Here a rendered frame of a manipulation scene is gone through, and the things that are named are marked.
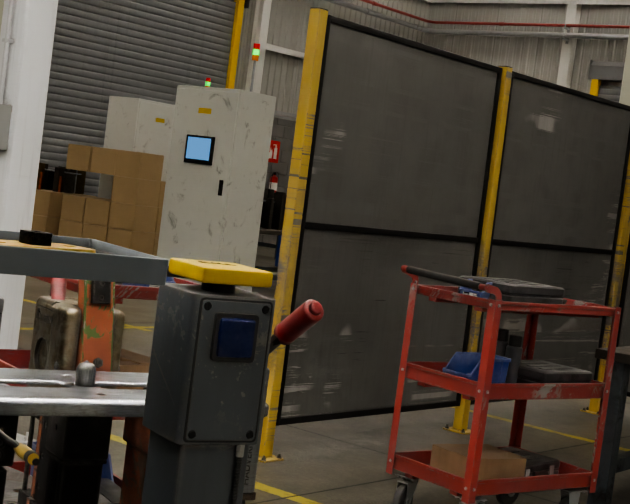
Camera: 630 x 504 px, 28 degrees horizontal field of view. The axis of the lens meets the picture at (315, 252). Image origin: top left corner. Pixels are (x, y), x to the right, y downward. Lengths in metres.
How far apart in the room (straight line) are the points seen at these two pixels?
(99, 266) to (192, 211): 10.78
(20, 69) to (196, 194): 6.50
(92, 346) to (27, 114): 3.87
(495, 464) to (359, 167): 1.71
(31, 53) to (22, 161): 0.44
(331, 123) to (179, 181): 6.16
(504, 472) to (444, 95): 2.28
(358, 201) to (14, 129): 1.66
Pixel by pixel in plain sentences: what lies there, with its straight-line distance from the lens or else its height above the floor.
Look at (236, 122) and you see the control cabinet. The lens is 11.36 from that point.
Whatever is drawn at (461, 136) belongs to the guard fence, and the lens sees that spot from 6.59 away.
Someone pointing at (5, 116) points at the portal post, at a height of 1.34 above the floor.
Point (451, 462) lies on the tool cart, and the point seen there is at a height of 0.26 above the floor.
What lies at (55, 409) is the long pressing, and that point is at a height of 0.99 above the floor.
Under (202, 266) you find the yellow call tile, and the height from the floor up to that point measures 1.16.
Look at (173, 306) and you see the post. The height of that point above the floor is 1.13.
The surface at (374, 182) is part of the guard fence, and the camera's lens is 5.98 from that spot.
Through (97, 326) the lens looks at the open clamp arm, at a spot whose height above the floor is 1.04.
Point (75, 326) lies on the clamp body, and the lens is 1.42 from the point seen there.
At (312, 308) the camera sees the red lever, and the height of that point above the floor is 1.13.
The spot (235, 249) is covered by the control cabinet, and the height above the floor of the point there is 0.56.
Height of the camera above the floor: 1.23
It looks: 3 degrees down
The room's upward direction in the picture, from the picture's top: 7 degrees clockwise
